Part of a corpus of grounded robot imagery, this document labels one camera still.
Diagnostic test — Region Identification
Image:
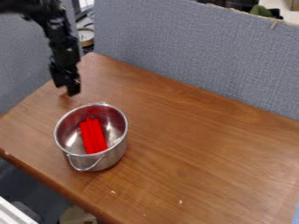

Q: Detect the red ridged block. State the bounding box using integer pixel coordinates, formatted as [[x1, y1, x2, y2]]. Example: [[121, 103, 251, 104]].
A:
[[79, 116, 108, 154]]

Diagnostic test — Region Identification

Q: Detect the grey fabric partition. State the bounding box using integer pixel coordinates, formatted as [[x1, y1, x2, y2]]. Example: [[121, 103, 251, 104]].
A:
[[95, 0, 299, 121], [0, 0, 77, 115]]

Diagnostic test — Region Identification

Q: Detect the white slatted object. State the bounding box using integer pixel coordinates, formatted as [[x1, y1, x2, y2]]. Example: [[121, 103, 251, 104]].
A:
[[0, 197, 39, 224]]

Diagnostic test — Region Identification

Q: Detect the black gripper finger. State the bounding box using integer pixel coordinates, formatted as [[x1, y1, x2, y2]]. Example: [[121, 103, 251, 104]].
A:
[[49, 62, 67, 88], [65, 72, 80, 96]]

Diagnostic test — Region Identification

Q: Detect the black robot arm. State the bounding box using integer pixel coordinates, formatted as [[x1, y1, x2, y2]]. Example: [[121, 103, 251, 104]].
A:
[[0, 0, 80, 96]]

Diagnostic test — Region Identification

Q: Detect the green cloth item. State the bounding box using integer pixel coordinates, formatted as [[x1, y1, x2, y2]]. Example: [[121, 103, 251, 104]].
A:
[[250, 4, 274, 18]]

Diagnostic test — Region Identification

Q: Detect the silver metal pot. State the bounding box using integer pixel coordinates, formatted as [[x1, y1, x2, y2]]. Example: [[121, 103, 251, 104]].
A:
[[53, 101, 128, 172]]

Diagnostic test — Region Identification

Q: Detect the grey fabric partition right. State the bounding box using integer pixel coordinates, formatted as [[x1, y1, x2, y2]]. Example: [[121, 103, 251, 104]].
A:
[[95, 0, 299, 121]]

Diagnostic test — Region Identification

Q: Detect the round wooden stool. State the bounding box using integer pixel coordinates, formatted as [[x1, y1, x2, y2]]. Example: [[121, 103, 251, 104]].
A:
[[77, 18, 95, 47]]

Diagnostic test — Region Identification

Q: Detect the grey fabric partition left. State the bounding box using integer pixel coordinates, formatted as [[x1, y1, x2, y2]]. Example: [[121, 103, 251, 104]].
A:
[[0, 0, 77, 115]]

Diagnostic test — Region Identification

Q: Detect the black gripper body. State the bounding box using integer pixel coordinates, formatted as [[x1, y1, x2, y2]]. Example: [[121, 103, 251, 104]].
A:
[[23, 0, 81, 74]]

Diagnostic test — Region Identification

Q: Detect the beige object under table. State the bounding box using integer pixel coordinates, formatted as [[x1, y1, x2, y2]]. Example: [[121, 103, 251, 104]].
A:
[[60, 206, 97, 224]]

